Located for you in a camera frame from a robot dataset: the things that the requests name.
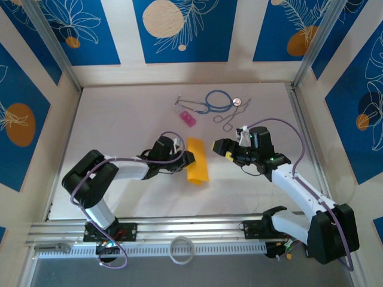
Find orange paper sheet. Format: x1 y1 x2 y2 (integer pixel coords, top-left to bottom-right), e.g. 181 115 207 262
186 136 211 186

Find metal surgical forceps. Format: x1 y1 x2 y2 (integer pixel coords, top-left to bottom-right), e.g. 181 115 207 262
212 98 251 132

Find pink plastic box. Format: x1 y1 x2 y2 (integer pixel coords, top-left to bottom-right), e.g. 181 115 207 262
179 110 197 129

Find blue stethoscope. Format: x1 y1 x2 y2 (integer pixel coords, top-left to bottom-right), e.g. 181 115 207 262
174 90 242 115

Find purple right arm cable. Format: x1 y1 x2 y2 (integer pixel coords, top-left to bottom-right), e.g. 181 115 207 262
247 118 355 273

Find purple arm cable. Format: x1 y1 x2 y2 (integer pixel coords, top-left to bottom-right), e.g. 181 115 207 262
69 131 188 270
247 118 355 273

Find aluminium side rail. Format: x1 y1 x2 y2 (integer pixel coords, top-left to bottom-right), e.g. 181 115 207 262
44 88 82 222
287 83 336 215

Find aluminium mounting rail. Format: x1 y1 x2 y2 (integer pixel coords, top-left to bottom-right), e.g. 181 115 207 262
25 213 312 248

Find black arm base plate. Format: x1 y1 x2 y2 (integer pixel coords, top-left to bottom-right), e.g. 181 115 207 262
83 222 138 243
242 219 270 240

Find white slotted cable duct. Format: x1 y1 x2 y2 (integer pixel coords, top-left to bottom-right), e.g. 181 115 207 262
35 241 267 259

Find white tape ring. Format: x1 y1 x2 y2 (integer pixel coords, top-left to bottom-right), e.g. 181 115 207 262
169 236 195 265

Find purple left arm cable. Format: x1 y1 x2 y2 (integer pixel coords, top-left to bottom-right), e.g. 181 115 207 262
69 131 188 270

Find aluminium frame post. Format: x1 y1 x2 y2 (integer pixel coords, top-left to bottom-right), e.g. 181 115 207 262
291 0 349 89
22 0 83 92

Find grey metal bracket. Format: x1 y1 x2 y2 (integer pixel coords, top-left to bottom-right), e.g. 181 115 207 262
34 243 72 254

